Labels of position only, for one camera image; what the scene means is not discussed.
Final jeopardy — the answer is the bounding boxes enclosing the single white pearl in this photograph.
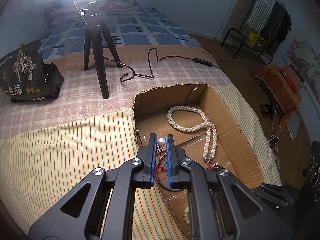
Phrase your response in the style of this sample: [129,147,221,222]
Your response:
[157,138,166,147]

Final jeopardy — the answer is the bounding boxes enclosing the green jade pendant red cord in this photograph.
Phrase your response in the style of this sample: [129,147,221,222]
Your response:
[154,146,171,183]

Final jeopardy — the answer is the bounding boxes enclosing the large twisted pearl necklace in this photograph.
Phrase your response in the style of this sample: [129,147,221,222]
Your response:
[166,105,218,164]

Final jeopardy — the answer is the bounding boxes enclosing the cream bead bracelet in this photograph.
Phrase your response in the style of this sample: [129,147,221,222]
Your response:
[183,205,190,227]

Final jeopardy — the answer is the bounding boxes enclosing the brown cardboard box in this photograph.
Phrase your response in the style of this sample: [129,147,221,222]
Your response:
[132,84,268,239]

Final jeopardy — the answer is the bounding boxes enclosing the pink checked blanket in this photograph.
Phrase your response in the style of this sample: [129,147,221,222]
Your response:
[1,60,231,139]

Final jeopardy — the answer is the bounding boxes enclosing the black device on floor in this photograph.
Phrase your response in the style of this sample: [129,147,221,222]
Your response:
[259,103,276,119]

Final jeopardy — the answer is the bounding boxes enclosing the yellow striped cloth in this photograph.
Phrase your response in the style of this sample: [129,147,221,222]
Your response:
[1,95,281,232]

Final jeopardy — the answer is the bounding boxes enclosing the orange cloth covered stand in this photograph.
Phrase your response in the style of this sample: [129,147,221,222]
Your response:
[253,64,301,130]

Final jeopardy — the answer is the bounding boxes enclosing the blue patterned bed sheet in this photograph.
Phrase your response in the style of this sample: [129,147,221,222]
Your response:
[39,7,201,61]

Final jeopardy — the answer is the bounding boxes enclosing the black tripod stand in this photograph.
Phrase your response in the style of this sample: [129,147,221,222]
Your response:
[79,1,123,99]

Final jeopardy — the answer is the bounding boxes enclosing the black clothes rack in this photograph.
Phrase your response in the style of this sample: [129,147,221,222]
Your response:
[221,0,292,63]

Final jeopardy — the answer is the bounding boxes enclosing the black printed snack bag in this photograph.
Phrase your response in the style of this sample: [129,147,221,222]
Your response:
[1,40,65,103]

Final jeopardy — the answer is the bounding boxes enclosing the dark hanging clothes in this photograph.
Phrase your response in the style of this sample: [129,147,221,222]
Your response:
[260,2,292,56]

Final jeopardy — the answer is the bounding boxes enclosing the folded floral quilt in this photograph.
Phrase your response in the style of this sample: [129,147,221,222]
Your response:
[44,0,138,27]

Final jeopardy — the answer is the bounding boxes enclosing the white striped hanging garment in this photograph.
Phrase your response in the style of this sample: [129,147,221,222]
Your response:
[246,0,276,33]

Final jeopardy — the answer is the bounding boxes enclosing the white power strip with cables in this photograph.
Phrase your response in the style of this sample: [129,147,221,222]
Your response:
[265,118,281,173]

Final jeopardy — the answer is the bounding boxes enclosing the landscape wall painting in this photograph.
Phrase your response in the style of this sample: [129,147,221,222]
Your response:
[285,21,319,102]

